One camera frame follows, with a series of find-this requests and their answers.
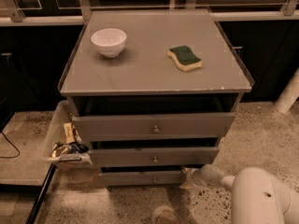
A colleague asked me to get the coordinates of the grey top drawer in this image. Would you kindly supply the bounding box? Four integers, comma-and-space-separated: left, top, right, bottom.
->
73, 112, 235, 142

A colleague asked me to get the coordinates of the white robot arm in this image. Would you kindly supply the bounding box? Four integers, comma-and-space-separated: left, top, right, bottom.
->
180, 164, 299, 224

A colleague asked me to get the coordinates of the white post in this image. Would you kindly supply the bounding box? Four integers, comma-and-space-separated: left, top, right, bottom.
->
274, 74, 299, 114

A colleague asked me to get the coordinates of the tan snack packet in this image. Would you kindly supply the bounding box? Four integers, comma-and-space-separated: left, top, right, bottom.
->
64, 123, 76, 144

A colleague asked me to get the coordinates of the white ceramic bowl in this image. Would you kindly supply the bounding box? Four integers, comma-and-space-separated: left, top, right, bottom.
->
91, 28, 127, 58

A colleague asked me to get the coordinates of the green yellow sponge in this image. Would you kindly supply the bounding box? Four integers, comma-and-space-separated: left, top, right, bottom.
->
167, 46, 202, 72

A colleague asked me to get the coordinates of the grey bottom drawer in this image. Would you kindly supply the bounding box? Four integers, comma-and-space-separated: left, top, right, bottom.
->
99, 171, 183, 186

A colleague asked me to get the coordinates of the gold snack wrapper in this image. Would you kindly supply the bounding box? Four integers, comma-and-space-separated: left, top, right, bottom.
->
51, 143, 71, 158

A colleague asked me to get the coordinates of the metal railing frame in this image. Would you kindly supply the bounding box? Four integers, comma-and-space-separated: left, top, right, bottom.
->
0, 0, 299, 24

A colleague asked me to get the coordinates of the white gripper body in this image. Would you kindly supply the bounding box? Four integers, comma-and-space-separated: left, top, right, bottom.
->
190, 169, 206, 187

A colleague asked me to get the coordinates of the grey drawer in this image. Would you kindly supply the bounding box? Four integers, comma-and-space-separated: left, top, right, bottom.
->
99, 171, 183, 186
73, 112, 235, 142
89, 147, 219, 167

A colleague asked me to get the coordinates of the black cable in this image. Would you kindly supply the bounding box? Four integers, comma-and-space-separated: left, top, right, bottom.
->
0, 130, 21, 160

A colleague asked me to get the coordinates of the grey drawer cabinet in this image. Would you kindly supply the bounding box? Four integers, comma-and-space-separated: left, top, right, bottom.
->
59, 9, 253, 174

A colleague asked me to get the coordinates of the dark blue snack packet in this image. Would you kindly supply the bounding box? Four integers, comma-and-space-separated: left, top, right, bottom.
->
69, 142, 89, 153

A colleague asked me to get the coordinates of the grey middle drawer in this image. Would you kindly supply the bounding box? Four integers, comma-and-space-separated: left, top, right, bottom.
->
89, 147, 219, 167

